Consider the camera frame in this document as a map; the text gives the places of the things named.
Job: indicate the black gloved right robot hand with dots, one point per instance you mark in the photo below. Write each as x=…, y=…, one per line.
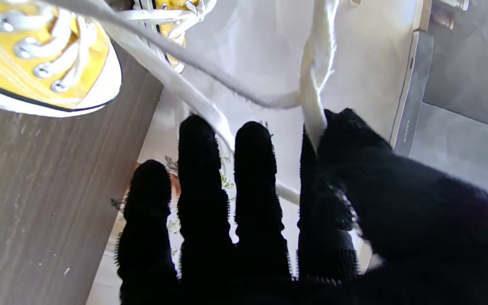
x=354, y=237

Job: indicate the yellow canvas sneaker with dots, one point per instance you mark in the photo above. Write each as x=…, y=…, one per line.
x=28, y=55
x=176, y=38

